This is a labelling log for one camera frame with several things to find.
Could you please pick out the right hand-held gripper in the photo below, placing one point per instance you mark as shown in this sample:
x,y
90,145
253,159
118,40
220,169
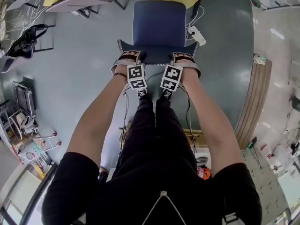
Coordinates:
x,y
172,76

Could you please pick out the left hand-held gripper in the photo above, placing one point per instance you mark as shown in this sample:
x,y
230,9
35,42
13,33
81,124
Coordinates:
x,y
135,72

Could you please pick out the person's left forearm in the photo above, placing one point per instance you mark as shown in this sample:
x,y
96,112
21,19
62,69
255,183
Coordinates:
x,y
93,125

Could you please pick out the black shoulder bag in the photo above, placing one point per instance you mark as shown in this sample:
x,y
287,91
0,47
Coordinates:
x,y
23,43

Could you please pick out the person's right forearm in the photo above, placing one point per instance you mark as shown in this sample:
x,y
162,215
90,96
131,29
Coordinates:
x,y
215,125

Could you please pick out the person's left hand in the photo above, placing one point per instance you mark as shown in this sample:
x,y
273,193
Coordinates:
x,y
131,53

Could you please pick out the person's right hand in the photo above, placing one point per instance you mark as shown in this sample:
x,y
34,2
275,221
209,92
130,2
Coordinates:
x,y
184,54

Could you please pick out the white power strip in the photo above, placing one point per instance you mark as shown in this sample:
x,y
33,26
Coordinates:
x,y
197,35

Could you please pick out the person's right black shoe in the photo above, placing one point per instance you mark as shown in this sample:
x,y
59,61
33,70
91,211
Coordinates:
x,y
167,94

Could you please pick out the person's black shoe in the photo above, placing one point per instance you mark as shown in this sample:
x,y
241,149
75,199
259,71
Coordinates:
x,y
167,94
142,94

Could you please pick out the person's left black shoe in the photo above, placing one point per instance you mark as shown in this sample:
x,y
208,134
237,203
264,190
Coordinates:
x,y
142,94

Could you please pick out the small white toy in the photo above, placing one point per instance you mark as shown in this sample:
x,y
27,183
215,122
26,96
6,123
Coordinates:
x,y
259,59

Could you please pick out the wooden slatted board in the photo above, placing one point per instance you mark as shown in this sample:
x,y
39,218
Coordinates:
x,y
254,102

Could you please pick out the person's black trousers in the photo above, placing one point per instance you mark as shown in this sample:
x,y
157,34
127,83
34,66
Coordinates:
x,y
159,137

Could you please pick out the green round object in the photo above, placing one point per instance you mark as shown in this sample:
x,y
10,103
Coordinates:
x,y
256,2

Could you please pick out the colourful foil egg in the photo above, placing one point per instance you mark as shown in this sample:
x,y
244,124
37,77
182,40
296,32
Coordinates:
x,y
206,173

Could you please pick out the folding metal trolley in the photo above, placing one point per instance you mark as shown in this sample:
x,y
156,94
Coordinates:
x,y
24,99

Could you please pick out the round white-framed mirror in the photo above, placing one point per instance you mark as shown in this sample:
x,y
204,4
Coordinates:
x,y
15,125

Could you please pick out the person's black shirt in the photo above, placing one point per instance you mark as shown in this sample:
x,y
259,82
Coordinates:
x,y
131,207

